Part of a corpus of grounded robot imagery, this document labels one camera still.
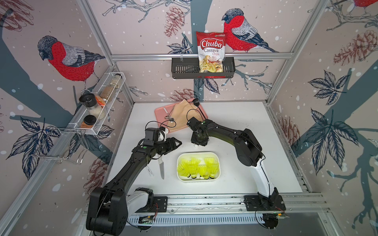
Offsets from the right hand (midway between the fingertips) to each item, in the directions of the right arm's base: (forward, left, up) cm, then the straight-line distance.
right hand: (194, 142), depth 96 cm
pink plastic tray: (+24, +26, -1) cm, 35 cm away
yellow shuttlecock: (-18, +5, +4) cm, 19 cm away
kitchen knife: (-17, +19, -1) cm, 25 cm away
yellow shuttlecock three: (-19, -7, +2) cm, 20 cm away
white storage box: (-10, -5, 0) cm, 11 cm away
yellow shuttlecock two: (-16, -11, +2) cm, 19 cm away
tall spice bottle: (+10, +47, +35) cm, 59 cm away
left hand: (-7, +7, +13) cm, 16 cm away
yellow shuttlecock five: (-20, 0, +5) cm, 20 cm away
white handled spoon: (+22, +21, 0) cm, 30 cm away
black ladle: (+36, 0, +2) cm, 36 cm away
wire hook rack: (-22, +53, +35) cm, 68 cm away
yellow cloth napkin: (+28, +11, -3) cm, 31 cm away
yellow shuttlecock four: (-14, 0, +4) cm, 14 cm away
